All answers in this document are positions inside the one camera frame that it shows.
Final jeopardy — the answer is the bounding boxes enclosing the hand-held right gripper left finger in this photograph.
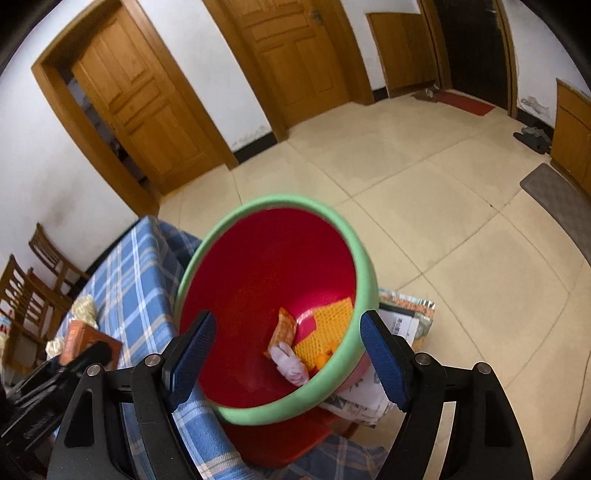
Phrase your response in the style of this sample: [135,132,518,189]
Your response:
[46,310,218,480]

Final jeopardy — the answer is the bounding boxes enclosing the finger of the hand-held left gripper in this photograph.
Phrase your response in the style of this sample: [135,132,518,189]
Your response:
[69,340,124,376]

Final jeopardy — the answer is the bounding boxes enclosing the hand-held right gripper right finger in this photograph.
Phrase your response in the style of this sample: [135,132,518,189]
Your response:
[360,310,534,480]

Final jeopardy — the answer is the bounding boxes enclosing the orange cardboard box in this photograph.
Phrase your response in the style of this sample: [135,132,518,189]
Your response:
[62,318,123,365]

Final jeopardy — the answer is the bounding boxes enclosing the small cream paper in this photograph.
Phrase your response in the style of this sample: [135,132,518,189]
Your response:
[71,295,98,324]

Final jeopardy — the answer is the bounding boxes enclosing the yellow foam net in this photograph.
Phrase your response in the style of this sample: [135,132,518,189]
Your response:
[293,298,354,370]

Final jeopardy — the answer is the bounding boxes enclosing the orange snack packet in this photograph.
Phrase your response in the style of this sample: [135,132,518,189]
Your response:
[263,307,301,361]

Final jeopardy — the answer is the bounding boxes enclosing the red bin with green rim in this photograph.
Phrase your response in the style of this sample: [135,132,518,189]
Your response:
[173,194,377,468]

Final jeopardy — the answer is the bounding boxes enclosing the stack of printed papers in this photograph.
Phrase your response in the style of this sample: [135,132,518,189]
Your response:
[323,288,437,425]

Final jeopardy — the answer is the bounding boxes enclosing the blue plaid tablecloth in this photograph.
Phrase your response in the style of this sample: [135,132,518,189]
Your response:
[46,215,389,480]

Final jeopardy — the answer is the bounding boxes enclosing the tall carved wooden chair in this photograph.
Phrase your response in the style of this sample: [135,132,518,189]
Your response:
[0,254,75,352]

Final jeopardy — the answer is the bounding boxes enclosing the grey floor mat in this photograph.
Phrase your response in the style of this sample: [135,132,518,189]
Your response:
[519,164,591,250]

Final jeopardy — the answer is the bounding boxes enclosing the open wooden door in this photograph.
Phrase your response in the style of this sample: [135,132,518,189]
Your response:
[32,0,238,204]

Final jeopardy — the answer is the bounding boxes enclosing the dark shoes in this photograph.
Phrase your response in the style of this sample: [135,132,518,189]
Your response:
[512,127,552,155]

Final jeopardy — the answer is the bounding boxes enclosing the red door mat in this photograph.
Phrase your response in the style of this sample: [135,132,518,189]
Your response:
[434,91,496,116]

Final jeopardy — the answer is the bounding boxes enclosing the wooden side cabinet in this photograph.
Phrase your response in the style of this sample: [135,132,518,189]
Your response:
[549,78,591,190]

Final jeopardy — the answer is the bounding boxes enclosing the closed wooden door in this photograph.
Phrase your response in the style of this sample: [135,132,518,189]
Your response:
[203,0,375,139]

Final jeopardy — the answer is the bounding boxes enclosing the wooden cabinet panel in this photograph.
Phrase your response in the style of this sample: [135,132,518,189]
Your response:
[367,11,451,97]

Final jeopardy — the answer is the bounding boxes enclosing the dark doorway frame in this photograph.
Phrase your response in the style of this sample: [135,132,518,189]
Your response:
[434,0,517,118]

